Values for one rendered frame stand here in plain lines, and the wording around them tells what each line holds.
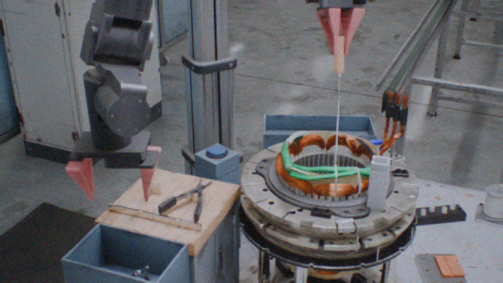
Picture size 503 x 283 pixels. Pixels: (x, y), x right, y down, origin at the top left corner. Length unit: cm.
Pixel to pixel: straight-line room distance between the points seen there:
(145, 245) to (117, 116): 33
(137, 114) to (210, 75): 68
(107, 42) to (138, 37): 4
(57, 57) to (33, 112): 41
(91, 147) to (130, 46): 16
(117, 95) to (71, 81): 249
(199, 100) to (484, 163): 242
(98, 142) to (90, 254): 26
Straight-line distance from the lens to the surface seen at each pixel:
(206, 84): 146
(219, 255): 117
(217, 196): 113
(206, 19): 143
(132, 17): 83
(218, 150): 133
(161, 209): 106
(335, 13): 101
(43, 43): 330
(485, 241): 160
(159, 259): 106
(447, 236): 158
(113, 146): 88
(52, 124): 349
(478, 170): 358
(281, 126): 146
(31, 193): 335
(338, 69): 103
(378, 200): 104
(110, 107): 78
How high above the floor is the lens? 167
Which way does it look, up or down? 27 degrees down
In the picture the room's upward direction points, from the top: straight up
